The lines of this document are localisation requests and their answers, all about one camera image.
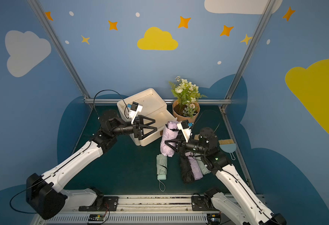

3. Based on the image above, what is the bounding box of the lilac umbrella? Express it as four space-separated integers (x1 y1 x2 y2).
160 120 179 158
186 152 203 181

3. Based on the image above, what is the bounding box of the white drawer cabinet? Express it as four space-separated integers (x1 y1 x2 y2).
116 88 179 147

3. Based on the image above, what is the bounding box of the mint green umbrella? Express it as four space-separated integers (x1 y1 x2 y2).
195 157 211 175
156 154 168 192

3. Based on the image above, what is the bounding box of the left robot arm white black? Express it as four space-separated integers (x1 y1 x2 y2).
25 110 158 220

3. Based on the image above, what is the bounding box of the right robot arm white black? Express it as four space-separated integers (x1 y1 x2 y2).
165 127 287 225

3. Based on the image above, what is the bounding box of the black folded umbrella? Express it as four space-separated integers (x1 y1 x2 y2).
179 156 194 184

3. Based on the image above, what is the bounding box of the potted artificial flower plant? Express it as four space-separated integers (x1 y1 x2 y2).
169 76 206 123

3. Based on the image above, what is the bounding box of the right circuit board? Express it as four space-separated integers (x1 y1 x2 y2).
206 214 222 225

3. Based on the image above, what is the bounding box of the circuit board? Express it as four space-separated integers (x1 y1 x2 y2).
88 214 105 223
206 214 222 225

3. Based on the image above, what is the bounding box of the left circuit board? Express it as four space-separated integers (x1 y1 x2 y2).
88 214 105 223

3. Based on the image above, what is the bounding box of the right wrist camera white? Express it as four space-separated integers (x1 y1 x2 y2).
177 120 193 142

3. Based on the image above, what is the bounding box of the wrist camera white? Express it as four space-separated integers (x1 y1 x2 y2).
177 120 193 142
127 102 143 124

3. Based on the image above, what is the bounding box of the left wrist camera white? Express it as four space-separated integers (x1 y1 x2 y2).
127 102 143 124

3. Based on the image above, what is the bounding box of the aluminium frame back rail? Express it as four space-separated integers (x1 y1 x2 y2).
84 98 232 105

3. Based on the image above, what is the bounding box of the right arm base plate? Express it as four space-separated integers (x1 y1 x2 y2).
191 195 218 212

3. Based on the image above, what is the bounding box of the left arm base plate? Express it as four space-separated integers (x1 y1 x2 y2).
78 196 119 212

